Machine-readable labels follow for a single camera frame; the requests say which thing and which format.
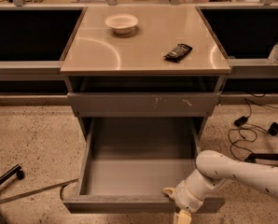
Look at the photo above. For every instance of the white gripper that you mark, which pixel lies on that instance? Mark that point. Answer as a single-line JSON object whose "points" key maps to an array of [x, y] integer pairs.
{"points": [[185, 196]]}

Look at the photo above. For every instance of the grey drawer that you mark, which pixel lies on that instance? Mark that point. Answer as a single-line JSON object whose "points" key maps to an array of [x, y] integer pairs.
{"points": [[143, 104], [128, 162]]}

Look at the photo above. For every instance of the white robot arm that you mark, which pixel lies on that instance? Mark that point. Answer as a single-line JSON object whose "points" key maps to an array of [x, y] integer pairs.
{"points": [[212, 170]]}

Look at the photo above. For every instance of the grey top drawer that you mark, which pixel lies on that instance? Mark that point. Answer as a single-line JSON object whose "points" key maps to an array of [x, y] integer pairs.
{"points": [[143, 104]]}

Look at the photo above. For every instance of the grey drawer cabinet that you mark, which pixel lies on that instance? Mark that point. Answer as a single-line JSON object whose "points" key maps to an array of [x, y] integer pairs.
{"points": [[101, 61]]}

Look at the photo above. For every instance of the black power adapter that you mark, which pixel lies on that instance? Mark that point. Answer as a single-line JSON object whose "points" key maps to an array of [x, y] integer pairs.
{"points": [[240, 121]]}

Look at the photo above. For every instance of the black chair base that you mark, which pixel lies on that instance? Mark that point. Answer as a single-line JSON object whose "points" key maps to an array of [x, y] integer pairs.
{"points": [[252, 158]]}

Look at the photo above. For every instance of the black snack packet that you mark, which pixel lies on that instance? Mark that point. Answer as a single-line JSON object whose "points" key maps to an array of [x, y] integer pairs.
{"points": [[178, 53]]}

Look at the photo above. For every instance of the black caster leg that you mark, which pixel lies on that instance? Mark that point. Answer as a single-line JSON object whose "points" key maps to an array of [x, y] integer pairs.
{"points": [[16, 171]]}

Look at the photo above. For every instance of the metal stand leg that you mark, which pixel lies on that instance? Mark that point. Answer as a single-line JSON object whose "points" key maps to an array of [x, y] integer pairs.
{"points": [[36, 191]]}

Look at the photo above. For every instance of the clear plastic water bottle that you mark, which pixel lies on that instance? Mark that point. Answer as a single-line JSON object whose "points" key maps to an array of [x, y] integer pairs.
{"points": [[273, 56]]}

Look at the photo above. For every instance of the white paper bowl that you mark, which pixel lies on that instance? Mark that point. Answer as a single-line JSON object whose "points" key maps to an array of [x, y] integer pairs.
{"points": [[121, 23]]}

